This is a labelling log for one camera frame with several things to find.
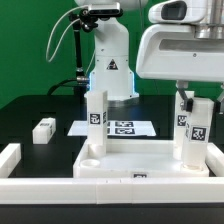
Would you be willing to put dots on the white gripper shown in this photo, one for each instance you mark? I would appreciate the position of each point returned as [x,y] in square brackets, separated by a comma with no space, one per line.
[171,52]

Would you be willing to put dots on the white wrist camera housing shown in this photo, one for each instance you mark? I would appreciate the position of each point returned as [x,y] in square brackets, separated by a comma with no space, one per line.
[178,11]

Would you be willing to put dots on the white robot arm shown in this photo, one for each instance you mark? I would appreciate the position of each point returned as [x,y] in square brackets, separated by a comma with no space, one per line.
[112,43]

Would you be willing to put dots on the white left barrier wall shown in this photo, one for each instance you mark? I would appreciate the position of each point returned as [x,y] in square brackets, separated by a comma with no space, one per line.
[9,158]

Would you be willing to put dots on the black camera stand pole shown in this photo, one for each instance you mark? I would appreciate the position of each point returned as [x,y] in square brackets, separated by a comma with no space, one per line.
[81,79]

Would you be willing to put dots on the white front barrier wall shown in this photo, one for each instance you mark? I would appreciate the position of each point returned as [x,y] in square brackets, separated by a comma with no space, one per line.
[111,190]

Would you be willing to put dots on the fiducial marker sheet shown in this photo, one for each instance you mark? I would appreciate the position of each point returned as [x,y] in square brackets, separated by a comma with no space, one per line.
[116,128]

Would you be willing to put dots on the white barrier wall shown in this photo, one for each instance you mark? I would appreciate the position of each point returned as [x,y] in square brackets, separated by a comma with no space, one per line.
[9,158]
[111,190]
[215,160]

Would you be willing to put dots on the white desk top tray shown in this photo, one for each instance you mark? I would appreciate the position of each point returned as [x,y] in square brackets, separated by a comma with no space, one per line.
[133,158]

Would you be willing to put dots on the white right barrier wall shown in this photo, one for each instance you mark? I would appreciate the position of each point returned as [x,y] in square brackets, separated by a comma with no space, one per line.
[215,160]

